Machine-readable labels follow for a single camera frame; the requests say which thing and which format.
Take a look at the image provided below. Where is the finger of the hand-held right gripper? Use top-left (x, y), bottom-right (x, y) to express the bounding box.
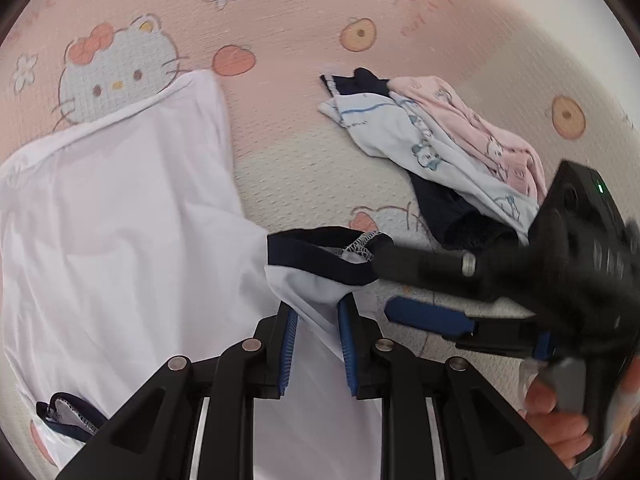
top-left (385, 296), bottom-right (553, 361)
top-left (370, 242), bottom-right (482, 292)

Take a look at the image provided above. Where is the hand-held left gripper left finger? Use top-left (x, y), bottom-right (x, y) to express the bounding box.
top-left (57, 309), bottom-right (300, 480)

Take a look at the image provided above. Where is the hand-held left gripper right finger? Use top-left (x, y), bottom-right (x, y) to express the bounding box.
top-left (338, 294), bottom-right (576, 480)

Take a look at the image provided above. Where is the white navy-trimmed t-shirt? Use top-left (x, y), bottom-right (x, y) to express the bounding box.
top-left (0, 70), bottom-right (396, 480)

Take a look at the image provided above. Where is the person's right hand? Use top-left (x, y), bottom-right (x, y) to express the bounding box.
top-left (525, 377), bottom-right (596, 467)

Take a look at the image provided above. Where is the crumpled navy garment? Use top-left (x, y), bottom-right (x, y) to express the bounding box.
top-left (320, 67), bottom-right (521, 252)

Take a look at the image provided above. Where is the pink printed garment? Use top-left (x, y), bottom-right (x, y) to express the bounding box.
top-left (387, 76), bottom-right (548, 206)

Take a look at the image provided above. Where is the pink cat print sofa cover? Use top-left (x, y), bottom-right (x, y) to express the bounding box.
top-left (0, 0), bottom-right (640, 480)

